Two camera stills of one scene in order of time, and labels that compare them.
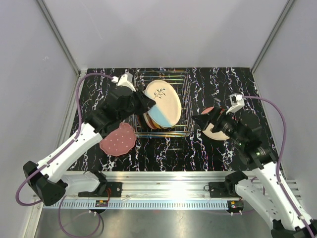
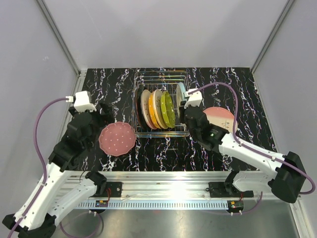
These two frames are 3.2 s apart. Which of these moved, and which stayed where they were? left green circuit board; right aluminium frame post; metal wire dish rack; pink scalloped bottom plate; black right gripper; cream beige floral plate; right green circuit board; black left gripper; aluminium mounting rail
Moved: black right gripper; black left gripper; cream beige floral plate
Stayed: aluminium mounting rail; left green circuit board; right aluminium frame post; right green circuit board; metal wire dish rack; pink scalloped bottom plate
